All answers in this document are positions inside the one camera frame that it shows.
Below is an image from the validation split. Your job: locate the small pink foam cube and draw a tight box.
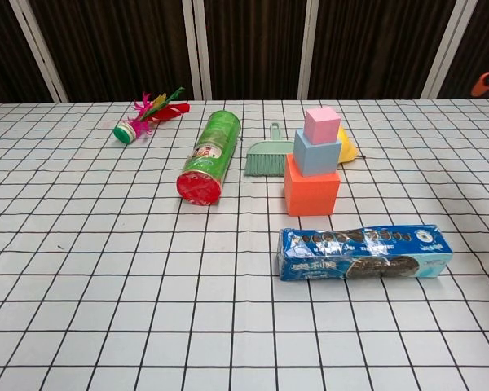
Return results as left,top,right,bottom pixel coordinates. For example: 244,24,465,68
302,107,342,146

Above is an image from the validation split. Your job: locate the light blue foam cube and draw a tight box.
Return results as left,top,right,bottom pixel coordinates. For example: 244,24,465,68
293,129,343,178

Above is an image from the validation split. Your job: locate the yellow plastic fruit toy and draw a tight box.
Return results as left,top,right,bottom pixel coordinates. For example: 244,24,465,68
336,125,359,165

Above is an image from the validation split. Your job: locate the orange foam cube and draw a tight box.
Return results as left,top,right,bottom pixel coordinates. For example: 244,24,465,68
284,154,342,217

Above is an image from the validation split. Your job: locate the blue cookie box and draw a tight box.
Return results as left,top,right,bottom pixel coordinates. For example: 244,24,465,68
276,222,455,283

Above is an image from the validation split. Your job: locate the green mini hand broom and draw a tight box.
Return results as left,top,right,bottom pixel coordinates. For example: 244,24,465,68
244,121,297,178

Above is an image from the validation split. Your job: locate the green chips can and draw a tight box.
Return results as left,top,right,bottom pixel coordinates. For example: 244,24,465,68
175,109,242,207

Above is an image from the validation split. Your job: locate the colourful feather shuttlecock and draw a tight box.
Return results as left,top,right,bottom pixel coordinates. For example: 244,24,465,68
112,86,191,144

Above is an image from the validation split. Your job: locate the white black grid tablecloth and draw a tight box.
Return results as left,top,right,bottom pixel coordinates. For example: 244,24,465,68
0,99,489,391

